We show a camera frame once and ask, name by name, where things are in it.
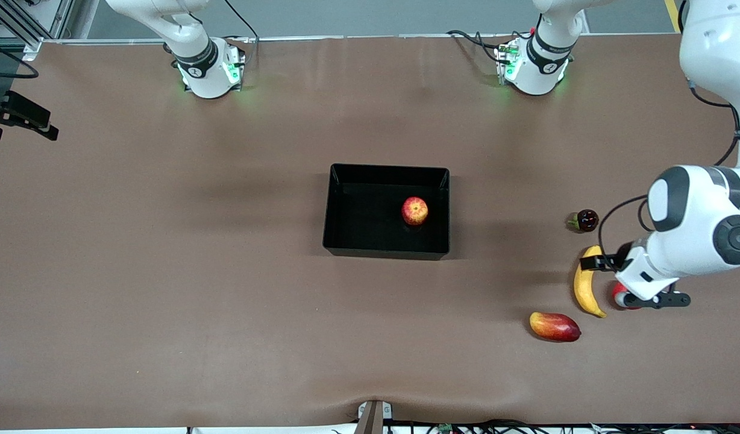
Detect red yellow apple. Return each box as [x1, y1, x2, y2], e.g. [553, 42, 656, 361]
[401, 196, 430, 227]

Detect black plastic box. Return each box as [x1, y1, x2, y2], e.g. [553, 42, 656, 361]
[322, 163, 451, 262]

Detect yellow banana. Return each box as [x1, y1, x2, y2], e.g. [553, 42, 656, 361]
[573, 244, 607, 319]

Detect deep red round fruit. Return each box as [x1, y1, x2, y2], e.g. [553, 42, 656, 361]
[611, 280, 642, 311]

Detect dark purple mangosteen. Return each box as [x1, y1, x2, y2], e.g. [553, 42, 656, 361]
[566, 209, 600, 233]

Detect red yellow mango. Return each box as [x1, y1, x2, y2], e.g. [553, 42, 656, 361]
[529, 312, 582, 343]

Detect brown table mat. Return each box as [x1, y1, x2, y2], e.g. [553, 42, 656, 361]
[0, 33, 740, 430]

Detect silver table edge strip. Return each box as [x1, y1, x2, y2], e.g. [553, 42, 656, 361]
[24, 31, 678, 61]

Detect black left camera cable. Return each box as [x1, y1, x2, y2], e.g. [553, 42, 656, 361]
[596, 78, 740, 260]

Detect black camera cable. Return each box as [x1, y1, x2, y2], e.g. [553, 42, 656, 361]
[596, 78, 740, 260]
[0, 36, 39, 80]

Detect black right camera cable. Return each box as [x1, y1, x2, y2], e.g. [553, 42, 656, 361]
[0, 36, 39, 80]

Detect aluminium frame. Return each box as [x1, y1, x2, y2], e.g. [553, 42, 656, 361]
[0, 0, 99, 55]

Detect tangled black cables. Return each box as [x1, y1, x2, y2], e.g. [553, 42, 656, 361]
[186, 419, 740, 434]

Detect black right base cable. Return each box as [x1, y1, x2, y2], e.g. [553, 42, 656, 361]
[222, 0, 260, 61]

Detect black base cable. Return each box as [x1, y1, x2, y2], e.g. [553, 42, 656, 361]
[447, 29, 504, 52]
[222, 0, 260, 61]

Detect black left base cable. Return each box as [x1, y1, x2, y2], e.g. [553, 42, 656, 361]
[447, 29, 504, 52]

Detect grey table clamp bracket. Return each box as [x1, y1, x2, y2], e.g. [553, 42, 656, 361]
[357, 400, 394, 434]

